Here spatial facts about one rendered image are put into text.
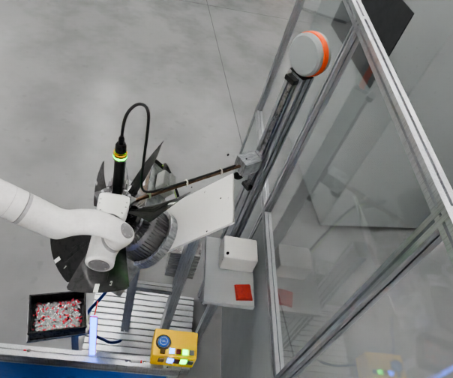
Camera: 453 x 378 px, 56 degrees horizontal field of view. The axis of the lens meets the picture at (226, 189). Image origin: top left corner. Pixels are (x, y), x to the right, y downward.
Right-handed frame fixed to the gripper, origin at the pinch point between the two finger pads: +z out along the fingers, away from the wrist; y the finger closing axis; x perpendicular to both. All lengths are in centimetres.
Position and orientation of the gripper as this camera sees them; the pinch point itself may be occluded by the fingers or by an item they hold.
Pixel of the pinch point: (118, 185)
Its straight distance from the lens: 149.4
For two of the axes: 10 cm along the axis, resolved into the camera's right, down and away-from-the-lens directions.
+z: 0.0, -7.4, 6.7
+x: 2.4, -6.5, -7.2
